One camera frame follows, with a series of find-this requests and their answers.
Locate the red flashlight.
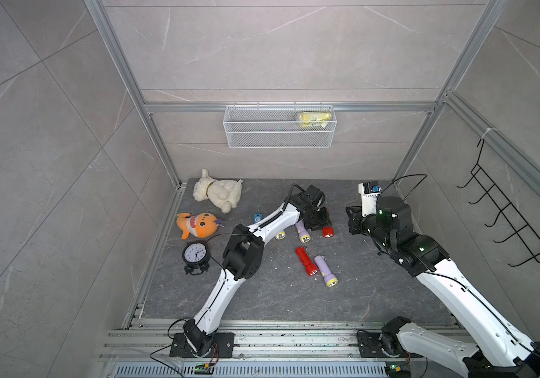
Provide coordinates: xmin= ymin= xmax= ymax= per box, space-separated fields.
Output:
xmin=322 ymin=226 xmax=334 ymax=239
xmin=296 ymin=247 xmax=318 ymax=277

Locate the purple flashlight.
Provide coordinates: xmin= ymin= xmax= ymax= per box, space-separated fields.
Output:
xmin=295 ymin=220 xmax=311 ymax=243
xmin=314 ymin=255 xmax=339 ymax=288

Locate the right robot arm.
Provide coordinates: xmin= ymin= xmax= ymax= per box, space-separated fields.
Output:
xmin=345 ymin=195 xmax=540 ymax=377

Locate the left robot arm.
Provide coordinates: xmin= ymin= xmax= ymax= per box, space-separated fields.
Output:
xmin=181 ymin=184 xmax=331 ymax=357

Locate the white plush dog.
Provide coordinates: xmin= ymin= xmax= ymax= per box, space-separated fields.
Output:
xmin=193 ymin=169 xmax=243 ymax=214

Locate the yellow item in basket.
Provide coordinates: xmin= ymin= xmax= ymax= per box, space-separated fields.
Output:
xmin=296 ymin=112 xmax=333 ymax=129

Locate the orange plush toy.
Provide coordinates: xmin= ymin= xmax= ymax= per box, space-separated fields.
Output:
xmin=176 ymin=213 xmax=223 ymax=240

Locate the black alarm clock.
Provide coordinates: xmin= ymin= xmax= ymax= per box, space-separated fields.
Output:
xmin=182 ymin=241 xmax=211 ymax=276

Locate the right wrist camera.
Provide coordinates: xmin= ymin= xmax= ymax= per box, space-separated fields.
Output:
xmin=358 ymin=181 xmax=382 ymax=217

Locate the white wire basket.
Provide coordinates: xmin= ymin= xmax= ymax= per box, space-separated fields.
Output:
xmin=223 ymin=105 xmax=337 ymax=149

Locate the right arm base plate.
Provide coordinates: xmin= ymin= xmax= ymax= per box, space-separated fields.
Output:
xmin=356 ymin=329 xmax=422 ymax=359

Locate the black wall hook rack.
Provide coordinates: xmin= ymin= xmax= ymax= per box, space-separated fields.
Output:
xmin=457 ymin=139 xmax=540 ymax=268

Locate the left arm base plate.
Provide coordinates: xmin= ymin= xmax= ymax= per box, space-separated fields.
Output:
xmin=169 ymin=332 xmax=235 ymax=359

